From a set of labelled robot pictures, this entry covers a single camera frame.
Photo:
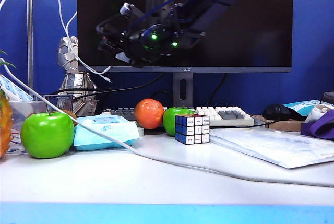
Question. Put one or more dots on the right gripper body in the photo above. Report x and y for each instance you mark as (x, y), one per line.
(114, 36)

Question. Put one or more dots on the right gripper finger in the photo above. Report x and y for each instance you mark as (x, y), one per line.
(130, 60)

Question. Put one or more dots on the orange fruit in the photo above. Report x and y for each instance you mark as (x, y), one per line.
(148, 114)

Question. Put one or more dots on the grey monitor stand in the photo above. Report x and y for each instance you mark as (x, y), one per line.
(183, 85)

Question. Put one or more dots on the silver figurine bust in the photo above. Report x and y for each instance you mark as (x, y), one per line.
(75, 83)

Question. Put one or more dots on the light blue wipes pack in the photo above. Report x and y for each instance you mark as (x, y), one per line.
(114, 127)

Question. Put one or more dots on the small green apple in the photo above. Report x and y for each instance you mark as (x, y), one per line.
(169, 119)

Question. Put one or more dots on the brown kiwi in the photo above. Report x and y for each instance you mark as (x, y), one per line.
(69, 115)

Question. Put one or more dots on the Rubik's cube white stickers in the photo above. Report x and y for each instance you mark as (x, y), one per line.
(193, 130)

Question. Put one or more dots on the beige and grey keyboard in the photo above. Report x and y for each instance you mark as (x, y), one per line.
(224, 117)

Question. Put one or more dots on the large green apple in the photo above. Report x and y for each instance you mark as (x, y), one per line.
(47, 135)

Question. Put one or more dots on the green leaf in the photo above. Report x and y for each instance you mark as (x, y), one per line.
(5, 63)

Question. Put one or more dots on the clear acrylic box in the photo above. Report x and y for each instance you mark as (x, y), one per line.
(26, 107)

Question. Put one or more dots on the blue white patterned box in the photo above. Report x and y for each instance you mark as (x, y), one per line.
(13, 91)

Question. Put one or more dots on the black computer monitor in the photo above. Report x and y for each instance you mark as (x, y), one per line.
(248, 38)

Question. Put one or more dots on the yellow orange pineapple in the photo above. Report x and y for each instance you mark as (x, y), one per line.
(4, 124)

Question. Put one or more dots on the black computer mouse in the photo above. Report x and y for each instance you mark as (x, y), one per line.
(275, 111)

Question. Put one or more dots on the clear document folder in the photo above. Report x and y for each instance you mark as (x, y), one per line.
(274, 145)

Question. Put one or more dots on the brown cardboard box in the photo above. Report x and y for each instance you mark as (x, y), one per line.
(284, 125)

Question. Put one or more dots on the grey felt sleeve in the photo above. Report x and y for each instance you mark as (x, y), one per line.
(327, 97)

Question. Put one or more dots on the grey partition post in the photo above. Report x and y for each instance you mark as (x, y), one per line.
(30, 38)

